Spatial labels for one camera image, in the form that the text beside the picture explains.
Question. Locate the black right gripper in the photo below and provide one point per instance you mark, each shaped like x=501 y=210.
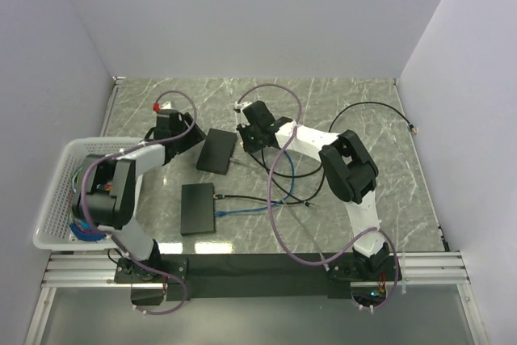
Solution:
x=242 y=130

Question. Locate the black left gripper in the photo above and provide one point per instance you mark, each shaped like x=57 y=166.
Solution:
x=195 y=135

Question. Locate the dark grey network switch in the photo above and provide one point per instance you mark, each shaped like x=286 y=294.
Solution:
x=197 y=209

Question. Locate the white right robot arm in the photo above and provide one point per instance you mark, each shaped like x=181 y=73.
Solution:
x=348 y=169

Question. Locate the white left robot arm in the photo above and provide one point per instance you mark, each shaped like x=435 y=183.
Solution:
x=106 y=190

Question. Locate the white plastic mesh basket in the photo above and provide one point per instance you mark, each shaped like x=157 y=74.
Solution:
x=53 y=230

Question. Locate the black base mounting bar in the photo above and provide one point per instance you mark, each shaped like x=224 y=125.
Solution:
x=185 y=277

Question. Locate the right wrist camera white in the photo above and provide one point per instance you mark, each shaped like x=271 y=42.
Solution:
x=238 y=107

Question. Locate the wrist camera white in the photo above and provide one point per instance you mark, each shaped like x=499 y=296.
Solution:
x=238 y=107
x=157 y=107

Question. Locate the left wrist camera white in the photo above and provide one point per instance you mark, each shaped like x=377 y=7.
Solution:
x=157 y=107

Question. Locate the aluminium rail frame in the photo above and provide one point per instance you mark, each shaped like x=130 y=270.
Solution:
x=93 y=269

